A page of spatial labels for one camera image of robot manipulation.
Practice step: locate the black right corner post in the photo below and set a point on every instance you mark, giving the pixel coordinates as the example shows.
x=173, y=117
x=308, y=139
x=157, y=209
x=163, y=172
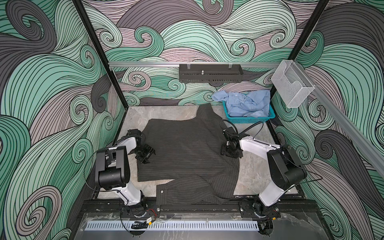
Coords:
x=309, y=27

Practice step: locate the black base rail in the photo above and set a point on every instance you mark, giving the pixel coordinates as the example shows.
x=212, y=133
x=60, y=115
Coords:
x=247, y=206

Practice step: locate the aluminium rail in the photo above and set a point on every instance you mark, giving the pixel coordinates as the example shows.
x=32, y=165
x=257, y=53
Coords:
x=152, y=64
x=335, y=102

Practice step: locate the black left corner post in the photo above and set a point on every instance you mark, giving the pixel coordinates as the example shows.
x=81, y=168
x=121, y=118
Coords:
x=95, y=41

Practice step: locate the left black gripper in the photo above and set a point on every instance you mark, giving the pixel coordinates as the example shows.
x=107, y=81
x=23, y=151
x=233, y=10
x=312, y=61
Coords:
x=149, y=150

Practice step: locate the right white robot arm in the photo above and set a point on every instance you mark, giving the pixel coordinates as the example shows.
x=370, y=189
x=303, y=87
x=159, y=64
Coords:
x=286, y=169

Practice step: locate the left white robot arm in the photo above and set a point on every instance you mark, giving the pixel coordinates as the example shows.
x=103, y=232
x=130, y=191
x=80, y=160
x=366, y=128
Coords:
x=112, y=170

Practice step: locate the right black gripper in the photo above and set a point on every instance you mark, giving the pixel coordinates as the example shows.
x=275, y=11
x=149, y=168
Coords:
x=234, y=155

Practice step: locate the teal plastic basket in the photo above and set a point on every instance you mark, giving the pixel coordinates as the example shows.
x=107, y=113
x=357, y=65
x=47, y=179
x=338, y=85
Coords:
x=248, y=120

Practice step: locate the light blue shirt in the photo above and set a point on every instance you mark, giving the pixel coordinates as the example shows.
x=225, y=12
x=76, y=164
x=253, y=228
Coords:
x=255, y=104

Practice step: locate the dark grey pinstripe shirt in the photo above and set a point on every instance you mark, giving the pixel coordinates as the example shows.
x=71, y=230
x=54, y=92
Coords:
x=188, y=155

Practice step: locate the black perforated wall tray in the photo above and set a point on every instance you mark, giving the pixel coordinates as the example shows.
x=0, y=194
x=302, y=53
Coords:
x=212, y=74

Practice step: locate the white slotted cable duct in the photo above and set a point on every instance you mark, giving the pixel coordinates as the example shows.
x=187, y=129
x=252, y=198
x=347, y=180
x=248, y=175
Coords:
x=177, y=225

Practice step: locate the clear plastic wall bin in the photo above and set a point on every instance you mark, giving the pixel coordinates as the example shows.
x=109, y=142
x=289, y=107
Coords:
x=292, y=83

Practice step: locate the black corner post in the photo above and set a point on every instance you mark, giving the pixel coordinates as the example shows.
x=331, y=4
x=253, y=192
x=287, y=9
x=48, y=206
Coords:
x=95, y=41
x=309, y=27

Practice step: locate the aluminium back rail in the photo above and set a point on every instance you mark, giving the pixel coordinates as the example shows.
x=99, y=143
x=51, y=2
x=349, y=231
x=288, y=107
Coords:
x=152, y=64

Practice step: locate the aluminium right rail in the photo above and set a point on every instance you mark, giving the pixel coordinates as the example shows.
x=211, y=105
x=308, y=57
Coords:
x=335, y=102

